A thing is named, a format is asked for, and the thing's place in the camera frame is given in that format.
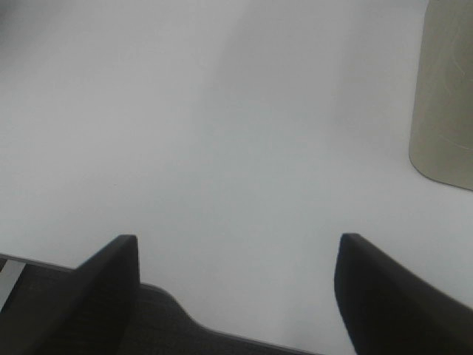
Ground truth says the dark navy towel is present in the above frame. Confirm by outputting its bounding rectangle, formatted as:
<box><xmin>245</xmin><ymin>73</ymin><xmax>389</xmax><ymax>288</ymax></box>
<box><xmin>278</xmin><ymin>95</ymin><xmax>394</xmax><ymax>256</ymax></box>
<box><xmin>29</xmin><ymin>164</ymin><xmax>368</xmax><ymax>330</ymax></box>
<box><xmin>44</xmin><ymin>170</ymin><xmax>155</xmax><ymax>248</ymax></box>
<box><xmin>3</xmin><ymin>264</ymin><xmax>308</xmax><ymax>354</ymax></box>

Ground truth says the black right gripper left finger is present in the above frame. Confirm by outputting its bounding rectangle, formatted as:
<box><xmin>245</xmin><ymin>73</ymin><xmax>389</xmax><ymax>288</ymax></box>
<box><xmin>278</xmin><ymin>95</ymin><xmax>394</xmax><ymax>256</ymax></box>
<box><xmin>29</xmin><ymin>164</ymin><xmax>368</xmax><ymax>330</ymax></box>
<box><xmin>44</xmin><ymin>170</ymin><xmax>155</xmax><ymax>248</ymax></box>
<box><xmin>28</xmin><ymin>235</ymin><xmax>140</xmax><ymax>354</ymax></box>

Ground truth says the beige plastic bin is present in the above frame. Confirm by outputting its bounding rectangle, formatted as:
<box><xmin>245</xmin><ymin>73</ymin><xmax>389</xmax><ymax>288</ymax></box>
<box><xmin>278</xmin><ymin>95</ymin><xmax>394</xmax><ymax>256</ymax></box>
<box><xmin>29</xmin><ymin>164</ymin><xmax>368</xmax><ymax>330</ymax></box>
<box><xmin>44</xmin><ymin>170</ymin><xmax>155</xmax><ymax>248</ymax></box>
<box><xmin>409</xmin><ymin>1</ymin><xmax>472</xmax><ymax>189</ymax></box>

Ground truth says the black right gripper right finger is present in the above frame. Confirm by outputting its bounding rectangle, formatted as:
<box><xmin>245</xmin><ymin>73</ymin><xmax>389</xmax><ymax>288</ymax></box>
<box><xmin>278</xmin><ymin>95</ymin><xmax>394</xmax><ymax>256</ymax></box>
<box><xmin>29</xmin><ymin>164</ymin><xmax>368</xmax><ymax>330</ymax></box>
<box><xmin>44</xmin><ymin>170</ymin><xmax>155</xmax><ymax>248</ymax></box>
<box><xmin>334</xmin><ymin>234</ymin><xmax>472</xmax><ymax>354</ymax></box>

